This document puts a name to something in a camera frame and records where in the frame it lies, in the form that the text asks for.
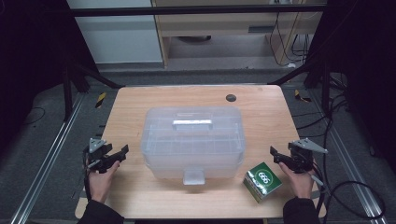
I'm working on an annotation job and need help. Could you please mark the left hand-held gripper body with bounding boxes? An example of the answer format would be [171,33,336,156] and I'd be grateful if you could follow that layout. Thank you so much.
[82,137,113,174]

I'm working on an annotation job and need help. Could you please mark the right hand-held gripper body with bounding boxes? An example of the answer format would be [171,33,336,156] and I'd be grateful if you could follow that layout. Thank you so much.
[287,137,329,175]

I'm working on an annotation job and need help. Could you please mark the green cardboard box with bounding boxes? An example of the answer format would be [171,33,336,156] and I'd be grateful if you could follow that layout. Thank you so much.
[242,161,283,203]

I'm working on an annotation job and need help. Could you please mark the translucent plastic storage box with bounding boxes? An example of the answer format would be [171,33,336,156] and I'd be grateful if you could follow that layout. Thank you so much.
[139,105,247,187]

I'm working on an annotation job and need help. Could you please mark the person's right hand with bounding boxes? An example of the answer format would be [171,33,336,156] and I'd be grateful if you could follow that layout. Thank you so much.
[277,162,316,200]

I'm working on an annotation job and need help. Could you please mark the person's left hand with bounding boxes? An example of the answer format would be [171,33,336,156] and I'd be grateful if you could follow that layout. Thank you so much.
[88,161,121,205]

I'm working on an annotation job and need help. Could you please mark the yellow black hazard tape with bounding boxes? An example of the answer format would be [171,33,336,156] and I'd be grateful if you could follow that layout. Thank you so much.
[293,89,313,104]
[94,91,107,109]

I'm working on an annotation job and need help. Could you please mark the black metal stand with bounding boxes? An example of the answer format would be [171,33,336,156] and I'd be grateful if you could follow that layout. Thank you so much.
[61,58,126,123]
[266,57,332,117]

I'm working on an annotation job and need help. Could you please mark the white cabinet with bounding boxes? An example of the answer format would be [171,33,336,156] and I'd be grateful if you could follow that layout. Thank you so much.
[66,0,164,65]

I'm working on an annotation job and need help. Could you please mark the black curtain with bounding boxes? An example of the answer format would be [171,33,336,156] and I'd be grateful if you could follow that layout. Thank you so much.
[0,0,98,153]
[306,0,396,175]

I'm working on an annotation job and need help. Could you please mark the light wooden desk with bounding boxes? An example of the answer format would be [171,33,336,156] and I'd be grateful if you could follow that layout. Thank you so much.
[150,0,328,68]

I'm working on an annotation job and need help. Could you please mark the left hand-held gripper cable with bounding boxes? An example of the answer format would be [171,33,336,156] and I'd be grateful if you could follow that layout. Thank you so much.
[81,148,93,202]

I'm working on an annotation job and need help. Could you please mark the hand-held gripper cable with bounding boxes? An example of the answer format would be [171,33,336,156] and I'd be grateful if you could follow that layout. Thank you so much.
[81,148,93,202]
[310,169,328,224]

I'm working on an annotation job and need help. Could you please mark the right hand-held gripper cable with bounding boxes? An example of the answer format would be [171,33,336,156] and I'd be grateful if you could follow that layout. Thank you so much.
[310,169,328,224]

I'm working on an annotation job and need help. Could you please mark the bundle of black floor cables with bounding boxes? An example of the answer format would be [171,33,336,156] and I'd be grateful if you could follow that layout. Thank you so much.
[291,73,354,139]

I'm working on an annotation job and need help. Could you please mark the metal floor rail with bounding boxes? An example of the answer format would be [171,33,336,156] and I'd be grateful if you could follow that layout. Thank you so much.
[9,92,86,224]
[310,89,390,224]

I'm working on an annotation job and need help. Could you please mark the thin black floor cable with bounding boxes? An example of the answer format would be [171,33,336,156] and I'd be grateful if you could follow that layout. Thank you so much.
[18,106,47,127]

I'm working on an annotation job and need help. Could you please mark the looped black floor cable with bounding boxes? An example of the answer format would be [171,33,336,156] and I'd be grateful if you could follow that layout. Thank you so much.
[322,180,387,221]

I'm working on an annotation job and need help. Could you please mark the hanging black cables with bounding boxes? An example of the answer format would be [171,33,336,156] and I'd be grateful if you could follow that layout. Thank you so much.
[268,11,313,68]

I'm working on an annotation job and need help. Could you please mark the black horizontal frame bar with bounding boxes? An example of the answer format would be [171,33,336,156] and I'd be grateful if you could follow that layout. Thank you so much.
[69,4,328,18]

